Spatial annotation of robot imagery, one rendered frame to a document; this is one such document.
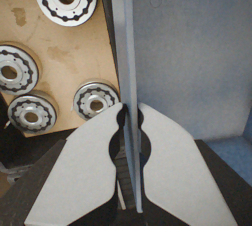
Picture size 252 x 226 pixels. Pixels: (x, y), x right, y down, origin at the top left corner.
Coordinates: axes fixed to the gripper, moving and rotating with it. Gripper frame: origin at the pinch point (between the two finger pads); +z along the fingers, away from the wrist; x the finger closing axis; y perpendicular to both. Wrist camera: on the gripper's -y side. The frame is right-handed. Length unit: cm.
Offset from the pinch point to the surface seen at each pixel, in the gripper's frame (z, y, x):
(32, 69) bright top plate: 23.1, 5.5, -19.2
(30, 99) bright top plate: 22.7, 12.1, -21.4
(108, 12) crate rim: 18.5, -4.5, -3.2
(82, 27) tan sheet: 27.7, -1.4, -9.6
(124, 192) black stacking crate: 29, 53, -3
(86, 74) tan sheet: 27.6, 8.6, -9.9
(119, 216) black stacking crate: 26, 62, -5
